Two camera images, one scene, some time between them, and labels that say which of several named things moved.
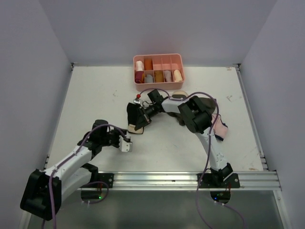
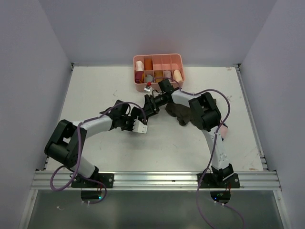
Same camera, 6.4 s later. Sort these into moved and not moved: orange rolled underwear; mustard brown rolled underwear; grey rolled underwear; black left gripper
Moved: black left gripper
Not moved: orange rolled underwear; mustard brown rolled underwear; grey rolled underwear
